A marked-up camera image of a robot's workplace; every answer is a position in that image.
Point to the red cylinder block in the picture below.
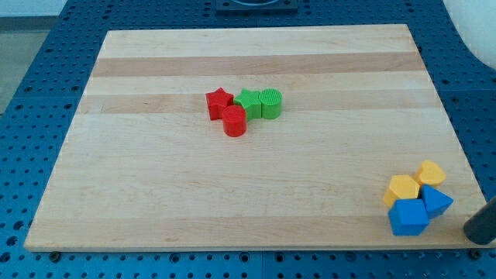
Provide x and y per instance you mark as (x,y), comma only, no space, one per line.
(234,120)

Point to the light wooden board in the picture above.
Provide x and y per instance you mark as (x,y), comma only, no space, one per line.
(144,168)

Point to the red star block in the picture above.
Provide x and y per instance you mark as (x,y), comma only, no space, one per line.
(217,101)

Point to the yellow heart block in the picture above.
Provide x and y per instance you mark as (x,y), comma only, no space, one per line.
(429,173)

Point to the yellow hexagon block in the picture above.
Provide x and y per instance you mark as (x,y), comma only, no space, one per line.
(401,187)

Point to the dark cylindrical pusher tip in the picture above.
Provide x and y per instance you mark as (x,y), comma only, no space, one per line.
(480,228)

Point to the blue triangle block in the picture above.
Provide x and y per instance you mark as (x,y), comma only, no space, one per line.
(435,201)

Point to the blue cube block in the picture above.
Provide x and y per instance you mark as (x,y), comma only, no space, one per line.
(408,217)

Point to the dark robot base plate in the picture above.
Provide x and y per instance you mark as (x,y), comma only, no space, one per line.
(255,5)

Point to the green star block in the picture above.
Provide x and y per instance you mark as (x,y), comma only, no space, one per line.
(250,102)

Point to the green cylinder block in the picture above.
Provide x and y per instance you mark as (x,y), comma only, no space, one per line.
(271,103)

